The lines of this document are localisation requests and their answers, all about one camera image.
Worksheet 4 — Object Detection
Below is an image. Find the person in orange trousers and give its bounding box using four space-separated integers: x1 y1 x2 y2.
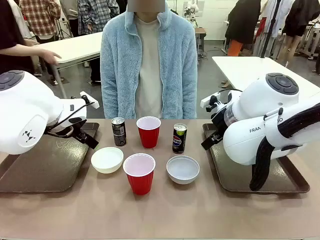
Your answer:
224 0 262 57

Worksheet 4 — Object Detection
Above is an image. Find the wooden desk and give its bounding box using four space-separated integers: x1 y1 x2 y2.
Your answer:
194 26 208 60

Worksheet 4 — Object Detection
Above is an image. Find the grey bowl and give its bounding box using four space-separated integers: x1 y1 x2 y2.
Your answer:
166 154 201 186

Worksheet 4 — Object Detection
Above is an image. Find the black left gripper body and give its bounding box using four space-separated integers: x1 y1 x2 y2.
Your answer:
69 121 89 142

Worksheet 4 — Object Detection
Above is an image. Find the person in blue fleece jacket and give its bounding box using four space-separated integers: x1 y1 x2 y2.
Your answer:
99 0 199 120

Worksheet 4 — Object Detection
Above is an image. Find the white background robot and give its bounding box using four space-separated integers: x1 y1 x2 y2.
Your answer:
183 0 201 26

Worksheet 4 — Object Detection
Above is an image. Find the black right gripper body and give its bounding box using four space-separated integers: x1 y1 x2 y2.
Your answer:
210 112 228 139

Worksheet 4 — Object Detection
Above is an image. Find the large white table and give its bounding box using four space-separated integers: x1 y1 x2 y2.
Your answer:
211 55 320 97

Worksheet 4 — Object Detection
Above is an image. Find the person in black jacket, bare legs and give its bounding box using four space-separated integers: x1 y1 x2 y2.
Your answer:
276 0 320 67

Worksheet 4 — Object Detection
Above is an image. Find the red plastic cup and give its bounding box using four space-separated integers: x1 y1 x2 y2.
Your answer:
136 115 162 149
122 152 157 196

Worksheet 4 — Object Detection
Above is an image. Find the person in beige top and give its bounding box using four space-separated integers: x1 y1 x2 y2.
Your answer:
59 0 80 38

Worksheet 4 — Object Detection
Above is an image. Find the person in red plaid shirt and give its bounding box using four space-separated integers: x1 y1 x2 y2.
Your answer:
18 0 62 44

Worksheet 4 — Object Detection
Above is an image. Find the person in blue plaid shirt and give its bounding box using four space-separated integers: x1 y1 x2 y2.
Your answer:
77 0 121 36

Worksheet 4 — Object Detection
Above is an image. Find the white bowl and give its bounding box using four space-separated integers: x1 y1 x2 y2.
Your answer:
90 146 125 175

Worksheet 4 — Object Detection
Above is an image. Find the hanging white coat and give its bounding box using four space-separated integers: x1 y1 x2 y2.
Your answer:
253 0 295 58

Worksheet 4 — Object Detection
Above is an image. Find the bystander's bare hand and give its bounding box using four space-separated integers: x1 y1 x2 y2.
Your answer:
40 49 63 67

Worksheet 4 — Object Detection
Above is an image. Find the black Pepsi soda can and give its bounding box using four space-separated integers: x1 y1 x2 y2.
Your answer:
171 122 189 155
111 116 128 148

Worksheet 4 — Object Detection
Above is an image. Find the black braided cable sleeve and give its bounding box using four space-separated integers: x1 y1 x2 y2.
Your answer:
249 102 320 192

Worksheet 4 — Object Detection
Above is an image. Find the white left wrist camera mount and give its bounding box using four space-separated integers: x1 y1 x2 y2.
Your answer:
79 91 100 109

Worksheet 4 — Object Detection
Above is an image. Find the brown plastic tray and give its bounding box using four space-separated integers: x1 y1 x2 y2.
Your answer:
0 122 100 194
201 122 311 194

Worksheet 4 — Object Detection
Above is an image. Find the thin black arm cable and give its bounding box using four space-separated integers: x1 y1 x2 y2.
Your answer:
46 100 96 129

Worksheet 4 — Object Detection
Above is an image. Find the white folding table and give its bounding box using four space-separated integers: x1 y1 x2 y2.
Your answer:
31 30 104 100

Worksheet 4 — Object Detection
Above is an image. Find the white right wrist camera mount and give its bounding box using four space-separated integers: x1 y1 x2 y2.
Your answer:
200 91 222 113

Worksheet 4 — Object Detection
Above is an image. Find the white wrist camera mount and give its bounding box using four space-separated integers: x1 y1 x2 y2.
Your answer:
79 91 100 109
200 91 222 113

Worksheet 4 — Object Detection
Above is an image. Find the black stand pole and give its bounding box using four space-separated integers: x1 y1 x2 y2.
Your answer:
259 0 281 59

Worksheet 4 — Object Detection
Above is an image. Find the person in white top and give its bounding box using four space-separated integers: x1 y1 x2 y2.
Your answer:
8 0 33 40

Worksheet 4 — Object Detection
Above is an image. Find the person in black t-shirt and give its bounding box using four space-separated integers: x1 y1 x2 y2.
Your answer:
0 0 63 76

